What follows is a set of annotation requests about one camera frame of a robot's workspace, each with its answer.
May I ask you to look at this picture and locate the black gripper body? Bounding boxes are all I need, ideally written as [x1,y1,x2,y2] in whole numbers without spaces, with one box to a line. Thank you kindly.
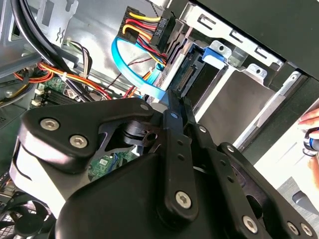
[54,119,240,239]

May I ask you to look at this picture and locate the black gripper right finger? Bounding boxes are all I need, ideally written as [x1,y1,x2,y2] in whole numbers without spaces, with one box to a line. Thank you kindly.
[181,97,319,239]

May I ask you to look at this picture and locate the person's bare hand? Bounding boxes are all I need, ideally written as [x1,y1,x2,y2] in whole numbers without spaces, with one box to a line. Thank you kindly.
[298,109,319,176]

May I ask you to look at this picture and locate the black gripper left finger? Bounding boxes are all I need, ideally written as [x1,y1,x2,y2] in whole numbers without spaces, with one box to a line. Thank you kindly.
[9,90,200,226]

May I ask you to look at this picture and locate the blue data wire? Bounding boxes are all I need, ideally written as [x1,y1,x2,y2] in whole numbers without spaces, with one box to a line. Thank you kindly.
[111,36,167,100]

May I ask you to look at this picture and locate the round black tool blue ring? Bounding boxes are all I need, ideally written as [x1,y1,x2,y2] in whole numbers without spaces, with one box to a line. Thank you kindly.
[302,128,319,157]

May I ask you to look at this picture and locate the hard disk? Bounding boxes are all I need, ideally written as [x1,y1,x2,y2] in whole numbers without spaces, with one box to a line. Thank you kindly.
[149,42,277,150]

